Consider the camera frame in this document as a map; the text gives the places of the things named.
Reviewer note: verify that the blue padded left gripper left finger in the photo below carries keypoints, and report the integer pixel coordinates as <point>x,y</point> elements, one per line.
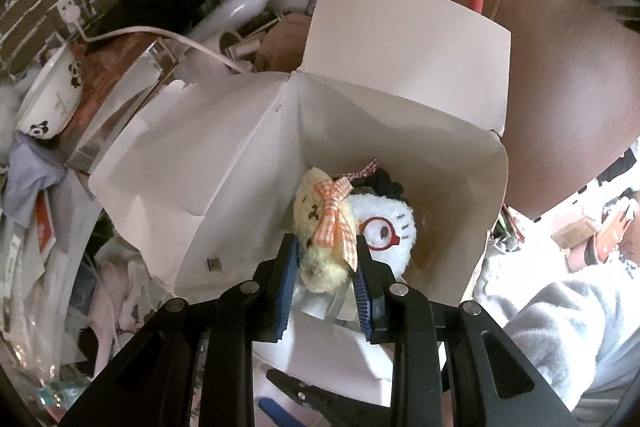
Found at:
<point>278,414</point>

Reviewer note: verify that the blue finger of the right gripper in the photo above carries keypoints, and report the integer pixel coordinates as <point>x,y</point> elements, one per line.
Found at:
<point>276,279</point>

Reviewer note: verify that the white lotion bottle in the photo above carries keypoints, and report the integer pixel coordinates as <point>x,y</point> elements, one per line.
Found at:
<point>229,15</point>

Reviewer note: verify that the brown silver box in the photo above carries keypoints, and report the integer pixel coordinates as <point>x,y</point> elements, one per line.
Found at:
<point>119,79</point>

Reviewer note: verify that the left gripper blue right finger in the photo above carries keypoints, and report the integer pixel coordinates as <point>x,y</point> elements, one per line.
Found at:
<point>371,282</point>

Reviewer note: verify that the black scrunchie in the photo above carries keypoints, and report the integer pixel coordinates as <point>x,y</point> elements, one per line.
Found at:
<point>379,184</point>

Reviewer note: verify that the white plush with red glasses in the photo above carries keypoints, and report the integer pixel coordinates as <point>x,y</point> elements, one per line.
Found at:
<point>388,227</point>

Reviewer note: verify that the purple cloth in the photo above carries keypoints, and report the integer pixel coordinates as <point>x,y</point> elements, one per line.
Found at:
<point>32,168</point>

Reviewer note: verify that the panda print ceramic bowl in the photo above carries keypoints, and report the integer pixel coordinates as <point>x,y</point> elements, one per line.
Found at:
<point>55,95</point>

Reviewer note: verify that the yellow sponge puff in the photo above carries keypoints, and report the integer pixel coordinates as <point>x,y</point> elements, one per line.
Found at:
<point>326,231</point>

